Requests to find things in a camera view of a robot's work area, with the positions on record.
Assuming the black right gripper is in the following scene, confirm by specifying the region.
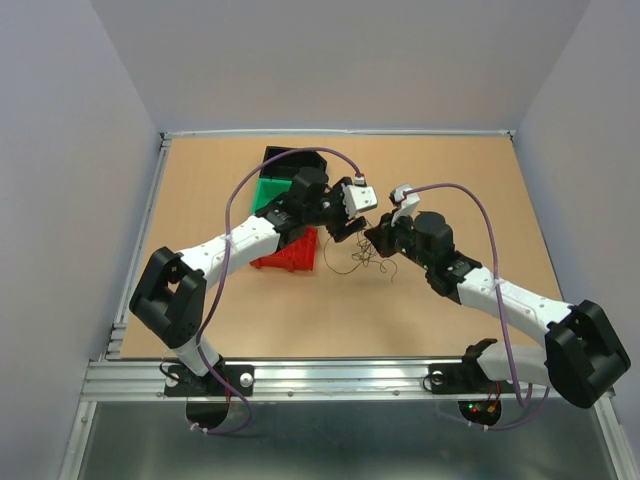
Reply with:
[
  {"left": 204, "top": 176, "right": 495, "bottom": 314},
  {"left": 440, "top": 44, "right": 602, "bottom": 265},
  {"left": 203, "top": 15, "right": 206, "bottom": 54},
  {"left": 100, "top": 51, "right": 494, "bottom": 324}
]
[{"left": 362, "top": 208, "right": 433, "bottom": 271}]

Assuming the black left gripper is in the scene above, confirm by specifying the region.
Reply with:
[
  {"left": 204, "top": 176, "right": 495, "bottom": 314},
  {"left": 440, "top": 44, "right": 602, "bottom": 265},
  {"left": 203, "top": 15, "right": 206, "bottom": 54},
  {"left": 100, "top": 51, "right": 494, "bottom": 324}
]
[{"left": 304, "top": 178, "right": 366, "bottom": 243}]

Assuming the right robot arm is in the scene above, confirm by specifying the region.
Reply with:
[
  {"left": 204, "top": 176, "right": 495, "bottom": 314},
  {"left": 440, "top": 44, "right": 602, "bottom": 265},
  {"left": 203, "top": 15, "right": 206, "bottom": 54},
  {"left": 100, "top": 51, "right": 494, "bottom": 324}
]
[{"left": 365, "top": 212, "right": 631, "bottom": 409}]

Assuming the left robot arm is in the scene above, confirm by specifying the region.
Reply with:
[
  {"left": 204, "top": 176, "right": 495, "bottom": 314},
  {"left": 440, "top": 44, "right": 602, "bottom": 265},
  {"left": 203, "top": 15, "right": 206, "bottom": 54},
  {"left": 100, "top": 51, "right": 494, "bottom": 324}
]
[{"left": 129, "top": 167, "right": 377, "bottom": 394}]

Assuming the red plastic bin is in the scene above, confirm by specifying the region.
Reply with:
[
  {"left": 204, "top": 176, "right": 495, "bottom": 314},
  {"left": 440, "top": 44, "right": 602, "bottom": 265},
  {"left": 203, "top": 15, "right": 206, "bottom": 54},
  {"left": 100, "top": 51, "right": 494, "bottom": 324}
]
[{"left": 250, "top": 227, "right": 318, "bottom": 273}]

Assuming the black plastic bin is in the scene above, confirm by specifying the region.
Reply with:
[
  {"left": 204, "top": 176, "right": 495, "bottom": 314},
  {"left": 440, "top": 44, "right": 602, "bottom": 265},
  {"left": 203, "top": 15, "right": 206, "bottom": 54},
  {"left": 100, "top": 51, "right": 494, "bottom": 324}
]
[{"left": 259, "top": 146, "right": 327, "bottom": 180}]

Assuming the green plastic bin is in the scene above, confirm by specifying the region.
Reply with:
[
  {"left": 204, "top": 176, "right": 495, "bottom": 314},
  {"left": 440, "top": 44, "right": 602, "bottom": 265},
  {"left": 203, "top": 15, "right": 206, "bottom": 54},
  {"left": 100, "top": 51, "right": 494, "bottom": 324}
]
[{"left": 251, "top": 177, "right": 292, "bottom": 213}]

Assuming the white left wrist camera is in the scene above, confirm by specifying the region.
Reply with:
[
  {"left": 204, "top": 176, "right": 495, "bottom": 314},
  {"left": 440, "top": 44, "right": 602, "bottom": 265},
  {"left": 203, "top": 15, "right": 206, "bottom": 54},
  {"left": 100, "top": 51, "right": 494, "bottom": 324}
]
[{"left": 342, "top": 175, "right": 378, "bottom": 219}]

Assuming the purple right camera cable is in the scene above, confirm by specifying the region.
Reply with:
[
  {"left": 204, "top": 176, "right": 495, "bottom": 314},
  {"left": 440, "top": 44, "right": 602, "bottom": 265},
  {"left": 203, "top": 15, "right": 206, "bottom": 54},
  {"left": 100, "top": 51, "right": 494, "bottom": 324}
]
[{"left": 407, "top": 182, "right": 551, "bottom": 432}]

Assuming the purple camera cable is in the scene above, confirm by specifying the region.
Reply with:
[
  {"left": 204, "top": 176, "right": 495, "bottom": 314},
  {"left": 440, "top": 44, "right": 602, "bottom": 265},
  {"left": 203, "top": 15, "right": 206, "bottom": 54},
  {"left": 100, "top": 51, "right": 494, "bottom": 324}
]
[
  {"left": 195, "top": 147, "right": 364, "bottom": 435},
  {"left": 407, "top": 182, "right": 551, "bottom": 432}
]

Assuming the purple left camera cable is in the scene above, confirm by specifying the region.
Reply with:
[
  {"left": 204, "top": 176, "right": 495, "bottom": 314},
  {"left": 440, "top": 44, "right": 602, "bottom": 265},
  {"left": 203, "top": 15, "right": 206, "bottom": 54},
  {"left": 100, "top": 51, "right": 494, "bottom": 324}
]
[{"left": 195, "top": 147, "right": 364, "bottom": 435}]

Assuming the aluminium mounting rail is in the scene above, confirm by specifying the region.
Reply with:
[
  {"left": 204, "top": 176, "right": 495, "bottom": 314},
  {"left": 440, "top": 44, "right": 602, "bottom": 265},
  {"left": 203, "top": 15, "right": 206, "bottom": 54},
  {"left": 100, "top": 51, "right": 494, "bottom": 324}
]
[{"left": 79, "top": 355, "right": 616, "bottom": 401}]

